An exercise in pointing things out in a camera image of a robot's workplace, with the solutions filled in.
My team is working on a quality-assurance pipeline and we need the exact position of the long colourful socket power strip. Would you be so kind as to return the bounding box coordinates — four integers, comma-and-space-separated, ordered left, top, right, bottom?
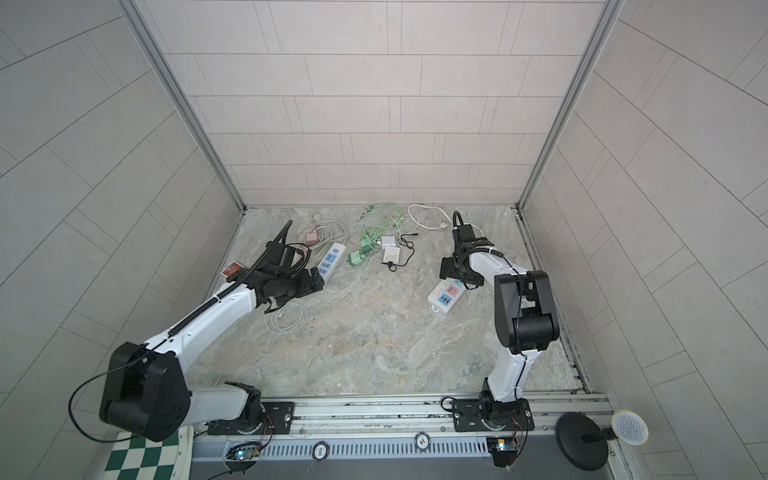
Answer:
427, 278, 466, 314

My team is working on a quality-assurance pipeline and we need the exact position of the white charger with black cable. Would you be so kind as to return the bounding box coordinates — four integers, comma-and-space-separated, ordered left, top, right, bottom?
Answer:
381, 233, 417, 272

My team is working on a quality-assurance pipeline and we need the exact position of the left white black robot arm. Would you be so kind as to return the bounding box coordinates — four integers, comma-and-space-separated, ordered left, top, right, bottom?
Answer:
98, 226, 324, 442

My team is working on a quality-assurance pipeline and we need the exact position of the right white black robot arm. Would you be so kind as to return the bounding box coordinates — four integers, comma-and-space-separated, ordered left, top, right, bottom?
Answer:
440, 211, 560, 431

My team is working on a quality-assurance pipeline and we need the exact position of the small blue socket power strip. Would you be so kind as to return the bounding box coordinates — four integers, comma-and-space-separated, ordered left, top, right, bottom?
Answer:
318, 243, 347, 282

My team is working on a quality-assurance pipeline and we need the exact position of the red card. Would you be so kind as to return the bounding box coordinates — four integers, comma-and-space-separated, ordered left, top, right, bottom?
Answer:
221, 261, 245, 278

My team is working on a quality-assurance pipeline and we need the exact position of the green charger block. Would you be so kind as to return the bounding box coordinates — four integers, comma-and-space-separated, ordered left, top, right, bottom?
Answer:
348, 250, 365, 266

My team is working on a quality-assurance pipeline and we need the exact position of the left circuit board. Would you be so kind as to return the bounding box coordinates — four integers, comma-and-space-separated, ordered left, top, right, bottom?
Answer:
225, 441, 262, 462

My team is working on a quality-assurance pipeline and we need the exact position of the circuit board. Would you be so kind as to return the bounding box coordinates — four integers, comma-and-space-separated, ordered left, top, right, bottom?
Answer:
486, 437, 522, 468
225, 441, 262, 462

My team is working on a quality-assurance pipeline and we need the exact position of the right circuit board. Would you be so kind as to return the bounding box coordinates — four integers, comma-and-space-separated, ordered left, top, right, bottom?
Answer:
486, 437, 522, 468

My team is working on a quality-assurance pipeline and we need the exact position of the black round stand base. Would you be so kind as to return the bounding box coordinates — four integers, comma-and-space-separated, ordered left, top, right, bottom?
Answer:
555, 412, 618, 471

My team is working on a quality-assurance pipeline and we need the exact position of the green white checkerboard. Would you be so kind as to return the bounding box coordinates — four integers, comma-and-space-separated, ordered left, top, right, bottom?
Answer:
101, 426, 194, 480

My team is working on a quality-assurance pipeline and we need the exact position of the white round mesh disc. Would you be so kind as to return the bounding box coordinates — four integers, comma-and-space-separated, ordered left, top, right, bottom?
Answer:
611, 410, 650, 446

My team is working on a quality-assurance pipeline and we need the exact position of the white power strip cord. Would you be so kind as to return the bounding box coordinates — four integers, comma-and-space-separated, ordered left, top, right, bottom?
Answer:
407, 203, 486, 238

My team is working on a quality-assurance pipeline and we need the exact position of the white coiled cable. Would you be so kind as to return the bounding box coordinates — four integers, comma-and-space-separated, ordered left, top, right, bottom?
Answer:
264, 300, 310, 336

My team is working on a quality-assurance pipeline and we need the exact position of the pink charger with cable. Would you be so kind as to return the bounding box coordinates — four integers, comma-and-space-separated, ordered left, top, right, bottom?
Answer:
297, 213, 324, 247

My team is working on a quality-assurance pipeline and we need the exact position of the green cable bundle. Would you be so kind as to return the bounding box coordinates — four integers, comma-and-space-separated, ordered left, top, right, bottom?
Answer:
355, 202, 406, 253

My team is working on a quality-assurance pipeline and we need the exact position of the aluminium rail frame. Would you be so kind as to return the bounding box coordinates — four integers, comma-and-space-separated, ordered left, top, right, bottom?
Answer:
191, 392, 616, 465

